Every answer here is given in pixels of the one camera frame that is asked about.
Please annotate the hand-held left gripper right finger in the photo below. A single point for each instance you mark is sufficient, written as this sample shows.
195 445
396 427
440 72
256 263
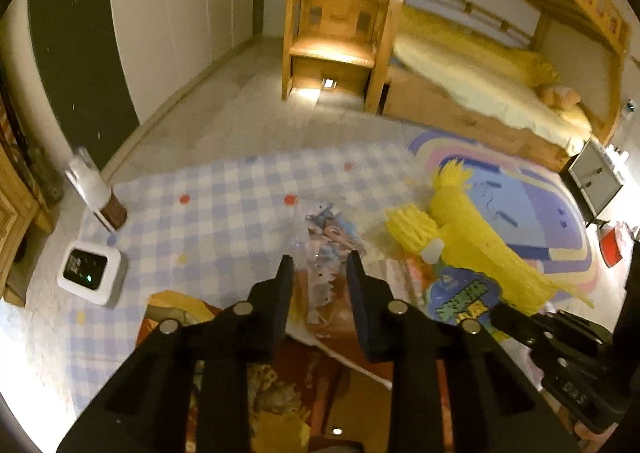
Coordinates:
361 293

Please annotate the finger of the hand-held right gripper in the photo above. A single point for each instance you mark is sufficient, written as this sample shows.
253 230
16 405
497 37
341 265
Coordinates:
517 325

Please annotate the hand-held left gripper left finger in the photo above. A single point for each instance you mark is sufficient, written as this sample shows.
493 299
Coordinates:
280 293

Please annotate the clear cartoon print plastic wrapper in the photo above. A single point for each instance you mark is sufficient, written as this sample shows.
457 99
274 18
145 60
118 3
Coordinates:
322 278

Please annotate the blue snack packet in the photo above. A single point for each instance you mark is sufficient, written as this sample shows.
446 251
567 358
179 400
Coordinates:
460 298

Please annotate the yellow plush toy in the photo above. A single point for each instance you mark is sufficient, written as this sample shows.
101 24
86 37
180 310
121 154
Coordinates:
470 238

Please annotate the brown cardboard box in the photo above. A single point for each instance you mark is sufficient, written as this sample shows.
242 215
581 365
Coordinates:
365 413

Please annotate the pink patterned wrapper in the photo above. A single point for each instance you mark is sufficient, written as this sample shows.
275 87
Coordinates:
400 278

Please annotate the blue checked tablecloth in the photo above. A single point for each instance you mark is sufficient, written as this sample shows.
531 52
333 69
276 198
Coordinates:
210 213

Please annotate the red bin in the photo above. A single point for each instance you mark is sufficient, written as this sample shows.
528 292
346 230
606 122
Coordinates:
615 245

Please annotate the pastel striped rug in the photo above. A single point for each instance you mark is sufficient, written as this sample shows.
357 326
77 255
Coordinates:
530 193

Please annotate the yellow crumpled wrapper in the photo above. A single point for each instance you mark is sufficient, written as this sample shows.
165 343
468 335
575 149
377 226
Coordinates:
280 428

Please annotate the grey bedside cabinet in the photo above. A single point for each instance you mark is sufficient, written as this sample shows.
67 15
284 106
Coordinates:
595 178

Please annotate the white digital clock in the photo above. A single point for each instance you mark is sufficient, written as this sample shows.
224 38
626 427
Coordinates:
100 283

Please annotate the wooden bunk bed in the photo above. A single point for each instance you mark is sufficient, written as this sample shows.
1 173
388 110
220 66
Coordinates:
475 123

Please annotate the white and brown bottle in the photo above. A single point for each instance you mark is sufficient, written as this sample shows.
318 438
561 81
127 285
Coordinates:
90 183

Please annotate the beige plush toy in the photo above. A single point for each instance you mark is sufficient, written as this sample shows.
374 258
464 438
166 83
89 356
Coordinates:
562 97

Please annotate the yellow bedding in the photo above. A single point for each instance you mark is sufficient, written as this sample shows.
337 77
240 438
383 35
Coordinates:
475 73

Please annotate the wooden cabinet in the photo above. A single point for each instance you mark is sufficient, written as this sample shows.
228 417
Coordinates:
15 213

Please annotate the wooden staircase with drawers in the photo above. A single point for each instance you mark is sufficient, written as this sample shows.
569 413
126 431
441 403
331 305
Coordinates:
340 13

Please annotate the white wardrobe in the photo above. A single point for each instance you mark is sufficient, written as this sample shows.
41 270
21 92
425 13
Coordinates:
175 8

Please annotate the dark chalkboard panel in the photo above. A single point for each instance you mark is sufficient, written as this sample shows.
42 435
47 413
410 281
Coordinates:
75 43

